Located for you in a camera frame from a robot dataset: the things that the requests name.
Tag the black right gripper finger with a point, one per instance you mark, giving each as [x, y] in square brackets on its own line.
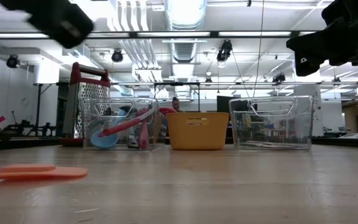
[312, 40]

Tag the iridescent cutlery piece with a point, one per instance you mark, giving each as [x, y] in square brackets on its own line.
[278, 145]

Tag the blue pens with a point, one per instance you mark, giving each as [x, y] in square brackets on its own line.
[259, 142]

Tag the red silicone slotted spoon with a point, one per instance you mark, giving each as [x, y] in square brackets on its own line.
[144, 137]

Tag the blue silicone spoon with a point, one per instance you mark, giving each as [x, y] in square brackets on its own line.
[104, 141]

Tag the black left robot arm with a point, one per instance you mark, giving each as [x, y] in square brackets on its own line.
[51, 18]

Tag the black ceiling spotlight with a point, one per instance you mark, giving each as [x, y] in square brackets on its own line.
[117, 56]
[225, 51]
[12, 61]
[279, 78]

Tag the clear plastic bin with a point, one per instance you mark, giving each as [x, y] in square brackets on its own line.
[89, 137]
[291, 124]

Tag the small black monitor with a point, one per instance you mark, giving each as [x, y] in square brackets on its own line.
[223, 104]

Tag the orange plastic bin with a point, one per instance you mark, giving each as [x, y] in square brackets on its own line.
[197, 137]

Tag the person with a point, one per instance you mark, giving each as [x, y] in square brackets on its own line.
[176, 105]

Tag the black overhead crossbar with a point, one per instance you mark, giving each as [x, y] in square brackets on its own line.
[129, 34]

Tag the steel box grater red trim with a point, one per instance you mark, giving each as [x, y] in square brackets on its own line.
[85, 93]

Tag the black workstation equipment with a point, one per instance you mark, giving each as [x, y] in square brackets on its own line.
[26, 127]

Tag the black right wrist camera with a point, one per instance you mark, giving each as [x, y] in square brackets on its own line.
[340, 7]

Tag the silver ventilation duct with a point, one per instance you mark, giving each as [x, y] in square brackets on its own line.
[185, 18]

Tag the black frame table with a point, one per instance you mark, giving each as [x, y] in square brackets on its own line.
[176, 83]

